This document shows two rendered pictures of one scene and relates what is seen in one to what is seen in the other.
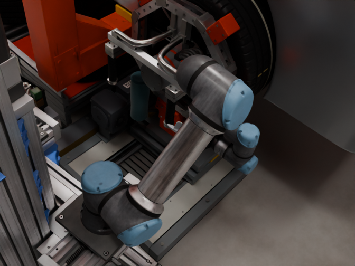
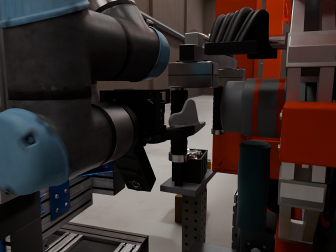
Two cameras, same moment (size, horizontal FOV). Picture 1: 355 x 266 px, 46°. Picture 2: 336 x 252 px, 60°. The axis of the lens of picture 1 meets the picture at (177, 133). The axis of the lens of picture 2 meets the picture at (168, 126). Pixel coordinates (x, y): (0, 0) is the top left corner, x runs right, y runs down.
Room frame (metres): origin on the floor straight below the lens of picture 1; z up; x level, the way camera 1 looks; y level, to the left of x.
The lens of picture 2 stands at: (0.98, -0.54, 0.91)
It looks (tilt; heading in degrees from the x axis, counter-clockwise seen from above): 9 degrees down; 77
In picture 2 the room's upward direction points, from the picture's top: straight up
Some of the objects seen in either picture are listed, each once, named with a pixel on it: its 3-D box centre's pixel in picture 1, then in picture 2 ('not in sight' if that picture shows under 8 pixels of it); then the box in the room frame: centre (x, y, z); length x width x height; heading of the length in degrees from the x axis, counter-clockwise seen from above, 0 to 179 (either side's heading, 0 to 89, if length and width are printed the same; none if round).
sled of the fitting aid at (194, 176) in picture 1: (181, 138); not in sight; (1.59, -0.03, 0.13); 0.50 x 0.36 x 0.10; 53
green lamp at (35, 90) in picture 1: (36, 93); not in sight; (1.30, 0.66, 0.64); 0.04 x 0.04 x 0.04; 53
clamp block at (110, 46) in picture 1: (117, 46); (229, 76); (1.36, 0.30, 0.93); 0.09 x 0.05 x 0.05; 143
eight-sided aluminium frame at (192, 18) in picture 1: (179, 59); (302, 109); (1.43, 0.04, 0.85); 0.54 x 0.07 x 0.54; 53
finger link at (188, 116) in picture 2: not in sight; (189, 116); (1.13, -0.07, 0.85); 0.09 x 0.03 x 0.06; 22
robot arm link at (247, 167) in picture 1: (241, 158); (52, 141); (0.93, -0.24, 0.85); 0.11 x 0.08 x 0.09; 53
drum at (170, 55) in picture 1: (168, 67); (269, 108); (1.37, 0.08, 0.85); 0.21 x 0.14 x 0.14; 143
